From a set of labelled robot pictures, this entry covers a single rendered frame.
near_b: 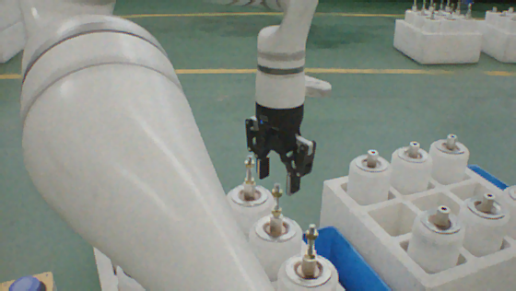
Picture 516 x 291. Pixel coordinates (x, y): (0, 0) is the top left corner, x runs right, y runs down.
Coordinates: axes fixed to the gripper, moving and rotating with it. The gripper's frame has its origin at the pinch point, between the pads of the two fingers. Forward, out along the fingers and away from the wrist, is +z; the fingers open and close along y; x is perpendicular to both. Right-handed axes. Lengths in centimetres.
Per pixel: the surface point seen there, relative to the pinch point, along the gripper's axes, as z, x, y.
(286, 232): 10.3, 0.5, 2.1
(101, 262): 17.6, -25.3, -20.2
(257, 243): 11.2, -4.6, 0.3
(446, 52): 29, 206, -67
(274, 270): 16.0, -3.4, 3.3
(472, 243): 16.4, 30.5, 24.5
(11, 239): 36, -34, -65
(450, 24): 13, 210, -69
